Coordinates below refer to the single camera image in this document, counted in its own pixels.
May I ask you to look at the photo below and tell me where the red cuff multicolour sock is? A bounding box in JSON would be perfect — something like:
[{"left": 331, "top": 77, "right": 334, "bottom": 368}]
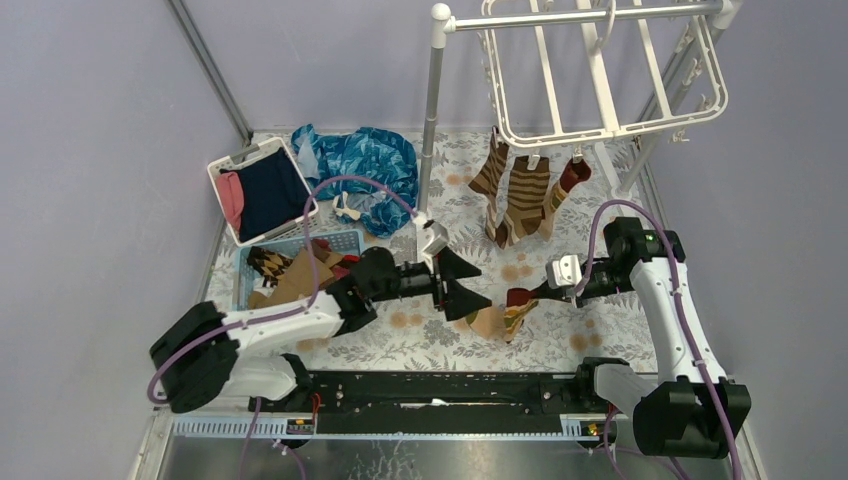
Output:
[
  {"left": 537, "top": 158, "right": 592, "bottom": 241},
  {"left": 503, "top": 300, "right": 538, "bottom": 343}
]

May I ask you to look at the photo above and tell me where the beige knitted sock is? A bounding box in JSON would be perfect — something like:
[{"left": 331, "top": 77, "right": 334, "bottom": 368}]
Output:
[{"left": 464, "top": 306, "right": 506, "bottom": 341}]

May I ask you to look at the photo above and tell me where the brown striped sock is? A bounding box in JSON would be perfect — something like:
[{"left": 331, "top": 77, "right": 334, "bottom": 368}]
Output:
[
  {"left": 495, "top": 156, "right": 550, "bottom": 248},
  {"left": 468, "top": 127, "right": 509, "bottom": 248}
]

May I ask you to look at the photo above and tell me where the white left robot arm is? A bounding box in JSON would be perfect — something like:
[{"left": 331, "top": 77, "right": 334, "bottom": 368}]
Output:
[{"left": 148, "top": 247, "right": 492, "bottom": 414}]

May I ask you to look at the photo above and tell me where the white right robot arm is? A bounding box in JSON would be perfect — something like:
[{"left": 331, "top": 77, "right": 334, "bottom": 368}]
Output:
[{"left": 505, "top": 217, "right": 752, "bottom": 459}]

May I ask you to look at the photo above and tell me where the pile of assorted socks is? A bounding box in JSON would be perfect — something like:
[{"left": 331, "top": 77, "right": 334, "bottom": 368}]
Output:
[{"left": 248, "top": 240, "right": 360, "bottom": 309}]

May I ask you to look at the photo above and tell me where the white clip drying hanger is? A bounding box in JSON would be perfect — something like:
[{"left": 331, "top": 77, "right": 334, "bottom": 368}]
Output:
[{"left": 479, "top": 0, "right": 730, "bottom": 164}]

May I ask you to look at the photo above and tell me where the floral patterned table mat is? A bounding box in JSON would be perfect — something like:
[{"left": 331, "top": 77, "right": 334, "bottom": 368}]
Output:
[{"left": 288, "top": 131, "right": 656, "bottom": 373}]

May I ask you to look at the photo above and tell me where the light blue sock basket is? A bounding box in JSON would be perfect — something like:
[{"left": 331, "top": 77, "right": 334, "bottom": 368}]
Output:
[{"left": 232, "top": 229, "right": 365, "bottom": 310}]

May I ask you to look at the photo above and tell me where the blue patterned cloth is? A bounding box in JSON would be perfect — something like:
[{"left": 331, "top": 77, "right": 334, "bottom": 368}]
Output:
[{"left": 291, "top": 124, "right": 419, "bottom": 238}]

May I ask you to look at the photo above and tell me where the dark navy folded garment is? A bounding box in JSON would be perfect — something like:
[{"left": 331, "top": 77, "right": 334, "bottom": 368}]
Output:
[{"left": 222, "top": 148, "right": 309, "bottom": 242}]

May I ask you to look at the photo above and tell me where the pink folded garment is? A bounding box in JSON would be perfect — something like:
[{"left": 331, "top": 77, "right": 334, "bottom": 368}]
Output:
[{"left": 215, "top": 171, "right": 245, "bottom": 233}]

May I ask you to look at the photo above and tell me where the silver white drying rack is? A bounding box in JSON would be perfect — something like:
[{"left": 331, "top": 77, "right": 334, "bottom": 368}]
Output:
[{"left": 418, "top": 1, "right": 741, "bottom": 210}]

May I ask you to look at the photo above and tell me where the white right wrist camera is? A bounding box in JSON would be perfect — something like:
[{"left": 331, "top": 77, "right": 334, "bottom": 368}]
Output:
[{"left": 546, "top": 254, "right": 583, "bottom": 289}]

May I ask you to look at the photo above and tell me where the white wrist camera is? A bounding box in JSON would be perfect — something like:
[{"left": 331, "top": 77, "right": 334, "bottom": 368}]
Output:
[
  {"left": 546, "top": 254, "right": 583, "bottom": 289},
  {"left": 412, "top": 212, "right": 449, "bottom": 261}
]

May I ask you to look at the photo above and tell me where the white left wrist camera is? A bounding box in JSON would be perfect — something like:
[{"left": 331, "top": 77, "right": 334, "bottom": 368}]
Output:
[{"left": 412, "top": 212, "right": 449, "bottom": 261}]

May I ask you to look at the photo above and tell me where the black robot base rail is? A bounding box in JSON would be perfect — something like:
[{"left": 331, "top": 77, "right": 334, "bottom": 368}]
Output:
[{"left": 248, "top": 370, "right": 611, "bottom": 436}]

